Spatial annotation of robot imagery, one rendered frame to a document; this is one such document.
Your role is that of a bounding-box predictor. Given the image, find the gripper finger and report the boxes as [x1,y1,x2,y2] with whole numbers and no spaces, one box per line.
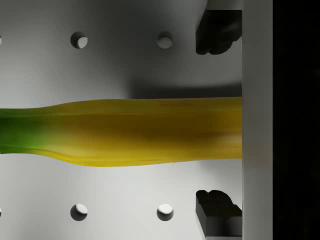
[195,189,243,238]
[195,9,243,56]

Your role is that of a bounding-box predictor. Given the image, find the banana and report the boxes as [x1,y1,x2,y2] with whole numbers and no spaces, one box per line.
[0,96,243,168]

